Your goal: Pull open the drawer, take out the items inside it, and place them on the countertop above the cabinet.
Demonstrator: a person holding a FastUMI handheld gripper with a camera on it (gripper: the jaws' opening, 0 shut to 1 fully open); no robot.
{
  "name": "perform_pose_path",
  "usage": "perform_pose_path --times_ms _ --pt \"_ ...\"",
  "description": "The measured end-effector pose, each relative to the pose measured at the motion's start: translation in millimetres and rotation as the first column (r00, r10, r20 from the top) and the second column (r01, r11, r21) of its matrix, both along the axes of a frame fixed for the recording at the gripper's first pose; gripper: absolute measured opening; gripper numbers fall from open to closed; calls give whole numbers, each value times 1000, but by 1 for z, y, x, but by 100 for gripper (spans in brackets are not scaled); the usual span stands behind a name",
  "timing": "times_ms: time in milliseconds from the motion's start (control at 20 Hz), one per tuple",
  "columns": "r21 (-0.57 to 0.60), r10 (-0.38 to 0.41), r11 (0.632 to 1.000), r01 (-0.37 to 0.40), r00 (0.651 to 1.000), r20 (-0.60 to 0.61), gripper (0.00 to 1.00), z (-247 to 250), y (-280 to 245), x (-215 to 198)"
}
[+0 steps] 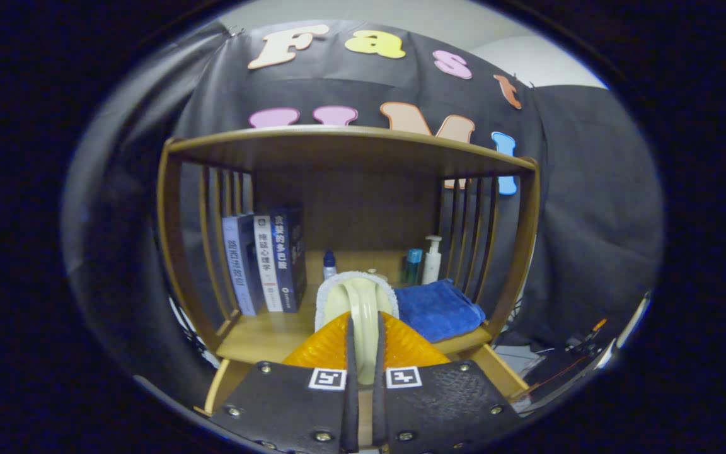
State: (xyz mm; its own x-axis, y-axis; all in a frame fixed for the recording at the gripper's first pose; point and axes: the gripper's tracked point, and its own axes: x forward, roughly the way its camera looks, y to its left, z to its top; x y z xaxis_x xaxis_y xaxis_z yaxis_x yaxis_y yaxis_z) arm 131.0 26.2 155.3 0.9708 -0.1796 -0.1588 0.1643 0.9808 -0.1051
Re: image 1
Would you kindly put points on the teal bottle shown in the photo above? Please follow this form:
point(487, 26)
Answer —
point(413, 265)

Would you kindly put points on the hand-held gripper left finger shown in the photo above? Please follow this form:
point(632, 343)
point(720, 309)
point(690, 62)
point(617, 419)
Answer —
point(293, 403)

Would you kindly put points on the blue folded towel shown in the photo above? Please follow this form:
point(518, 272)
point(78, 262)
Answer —
point(438, 309)

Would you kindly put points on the pale blue book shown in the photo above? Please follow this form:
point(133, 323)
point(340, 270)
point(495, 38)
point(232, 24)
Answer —
point(237, 265)

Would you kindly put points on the bamboo wooden cabinet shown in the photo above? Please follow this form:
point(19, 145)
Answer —
point(350, 148)

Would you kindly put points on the white pump bottle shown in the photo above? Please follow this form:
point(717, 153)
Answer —
point(432, 265)

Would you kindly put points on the white spine book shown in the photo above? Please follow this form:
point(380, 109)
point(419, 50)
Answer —
point(266, 265)

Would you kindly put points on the black device with orange clip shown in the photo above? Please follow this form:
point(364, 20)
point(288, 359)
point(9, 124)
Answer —
point(583, 340)

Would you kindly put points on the wooden countertop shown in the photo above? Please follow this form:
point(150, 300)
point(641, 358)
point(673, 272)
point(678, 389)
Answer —
point(262, 337)

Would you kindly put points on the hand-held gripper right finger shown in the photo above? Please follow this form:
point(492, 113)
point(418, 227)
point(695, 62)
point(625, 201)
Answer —
point(445, 403)

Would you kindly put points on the white bottle with blue cap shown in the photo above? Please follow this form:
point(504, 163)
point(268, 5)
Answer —
point(329, 268)

